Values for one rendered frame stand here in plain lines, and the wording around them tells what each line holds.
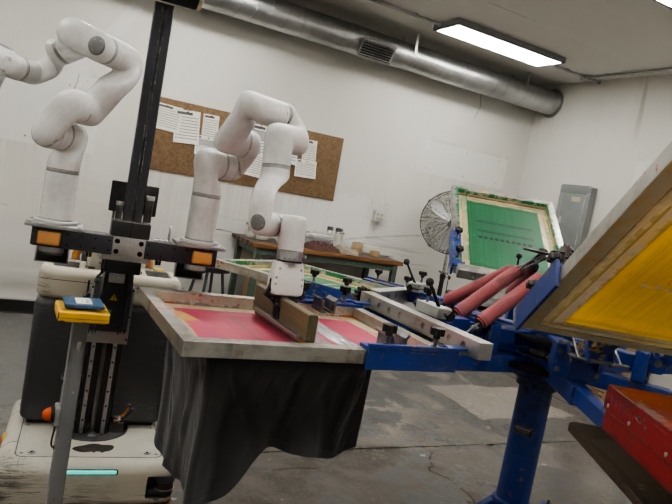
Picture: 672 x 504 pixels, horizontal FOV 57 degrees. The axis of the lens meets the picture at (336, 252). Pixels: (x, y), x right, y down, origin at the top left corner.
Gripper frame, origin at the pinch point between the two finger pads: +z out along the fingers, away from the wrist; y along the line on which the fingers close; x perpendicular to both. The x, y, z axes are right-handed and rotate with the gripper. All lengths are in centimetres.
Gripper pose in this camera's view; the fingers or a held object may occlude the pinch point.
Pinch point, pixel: (282, 312)
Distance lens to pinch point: 184.3
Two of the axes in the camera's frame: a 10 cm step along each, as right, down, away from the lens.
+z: -1.4, 9.9, 0.3
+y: -8.8, -1.1, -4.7
